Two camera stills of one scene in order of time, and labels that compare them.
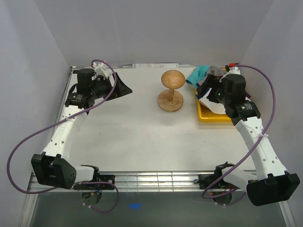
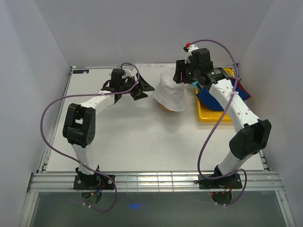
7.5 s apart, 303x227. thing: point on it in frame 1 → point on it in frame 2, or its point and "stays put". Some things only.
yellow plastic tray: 205,116 stays put
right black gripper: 213,82 → 181,66
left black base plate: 98,178 stays put
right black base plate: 206,181 stays put
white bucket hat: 215,108 → 169,93
